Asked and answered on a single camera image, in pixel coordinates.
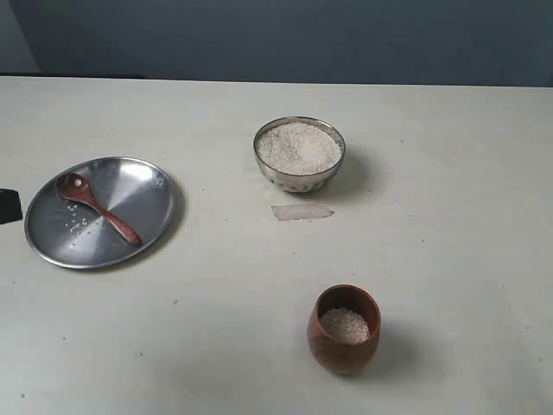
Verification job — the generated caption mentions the clear tape piece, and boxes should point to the clear tape piece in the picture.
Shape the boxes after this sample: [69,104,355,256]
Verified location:
[271,203,334,221]

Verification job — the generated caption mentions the brown wooden cup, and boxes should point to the brown wooden cup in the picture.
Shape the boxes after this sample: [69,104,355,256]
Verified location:
[307,284,381,375]

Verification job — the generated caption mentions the steel bowl of rice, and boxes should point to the steel bowl of rice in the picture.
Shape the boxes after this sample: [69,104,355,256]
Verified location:
[252,117,346,193]

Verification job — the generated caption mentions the dark red wooden spoon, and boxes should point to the dark red wooden spoon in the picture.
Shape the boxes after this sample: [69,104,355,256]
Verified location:
[55,172,143,246]

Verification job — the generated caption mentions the round steel plate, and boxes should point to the round steel plate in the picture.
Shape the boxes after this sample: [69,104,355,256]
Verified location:
[24,156,181,270]

